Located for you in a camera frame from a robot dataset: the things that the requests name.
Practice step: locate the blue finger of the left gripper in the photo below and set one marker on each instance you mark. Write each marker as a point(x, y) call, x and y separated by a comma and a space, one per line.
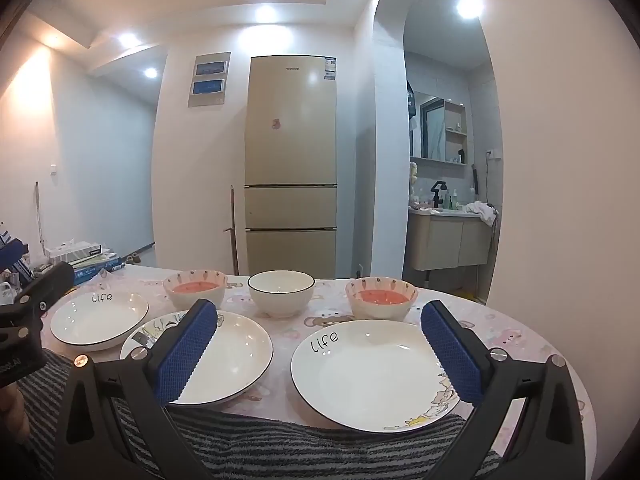
point(11, 255)

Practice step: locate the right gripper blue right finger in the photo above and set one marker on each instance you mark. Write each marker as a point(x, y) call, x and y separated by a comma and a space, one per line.
point(464, 358)

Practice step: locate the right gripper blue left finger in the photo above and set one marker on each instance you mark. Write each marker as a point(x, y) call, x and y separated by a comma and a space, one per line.
point(176, 353)

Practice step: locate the white cartoon plate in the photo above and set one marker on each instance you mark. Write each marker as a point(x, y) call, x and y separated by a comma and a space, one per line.
point(238, 355)

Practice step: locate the white life plate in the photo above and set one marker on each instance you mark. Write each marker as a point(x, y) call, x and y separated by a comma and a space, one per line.
point(373, 376)
point(97, 321)

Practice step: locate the pink strawberry bowl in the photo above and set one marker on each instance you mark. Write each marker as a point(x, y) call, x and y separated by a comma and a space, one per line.
point(185, 288)
point(376, 298)

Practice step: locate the white bowl black rim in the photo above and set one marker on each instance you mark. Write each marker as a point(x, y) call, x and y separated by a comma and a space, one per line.
point(281, 293)

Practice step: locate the person's left hand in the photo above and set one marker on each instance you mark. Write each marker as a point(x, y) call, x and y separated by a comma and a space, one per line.
point(14, 419)

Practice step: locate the stack of books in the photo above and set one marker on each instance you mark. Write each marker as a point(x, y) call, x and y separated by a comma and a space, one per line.
point(87, 260)

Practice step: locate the striped grey black sweater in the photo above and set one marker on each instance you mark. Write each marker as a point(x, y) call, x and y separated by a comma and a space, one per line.
point(239, 447)

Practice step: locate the pink cartoon tablecloth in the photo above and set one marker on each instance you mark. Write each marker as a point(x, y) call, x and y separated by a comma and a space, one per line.
point(274, 396)

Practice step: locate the beige bathroom vanity cabinet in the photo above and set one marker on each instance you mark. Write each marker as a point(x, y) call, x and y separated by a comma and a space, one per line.
point(446, 239)

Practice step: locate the red broom with dustpan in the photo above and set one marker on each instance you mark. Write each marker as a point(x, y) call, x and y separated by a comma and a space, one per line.
point(232, 232)

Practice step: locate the white cloth on sink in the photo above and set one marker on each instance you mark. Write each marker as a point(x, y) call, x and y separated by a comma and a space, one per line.
point(487, 213)

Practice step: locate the black faucet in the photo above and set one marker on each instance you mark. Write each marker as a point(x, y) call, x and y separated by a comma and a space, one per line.
point(437, 189)

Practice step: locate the bathroom mirror cabinet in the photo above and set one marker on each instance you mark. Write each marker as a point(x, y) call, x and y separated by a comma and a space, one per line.
point(437, 130)

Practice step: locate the beige three-door refrigerator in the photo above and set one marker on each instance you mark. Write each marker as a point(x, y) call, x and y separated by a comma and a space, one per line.
point(290, 196)

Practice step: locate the grey wall electrical panel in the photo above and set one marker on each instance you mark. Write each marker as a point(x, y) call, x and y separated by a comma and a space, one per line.
point(209, 79)

